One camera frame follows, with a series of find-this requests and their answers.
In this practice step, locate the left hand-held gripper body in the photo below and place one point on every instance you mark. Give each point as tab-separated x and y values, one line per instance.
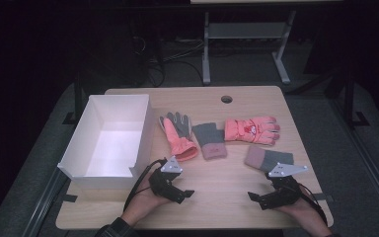
166	184

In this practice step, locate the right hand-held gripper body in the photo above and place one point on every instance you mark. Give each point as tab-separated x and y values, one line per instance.
281	194

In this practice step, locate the pink ski glove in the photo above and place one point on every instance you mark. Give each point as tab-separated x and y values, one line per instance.
250	130
177	141

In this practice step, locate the white box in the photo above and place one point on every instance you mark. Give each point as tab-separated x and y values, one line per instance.
112	144

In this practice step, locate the grey metal stand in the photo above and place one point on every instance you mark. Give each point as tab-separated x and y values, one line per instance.
243	31

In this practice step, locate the metal floor rail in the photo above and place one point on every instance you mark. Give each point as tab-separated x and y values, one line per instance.
368	158
42	204

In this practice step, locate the black frame post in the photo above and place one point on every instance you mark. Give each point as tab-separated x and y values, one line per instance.
350	98

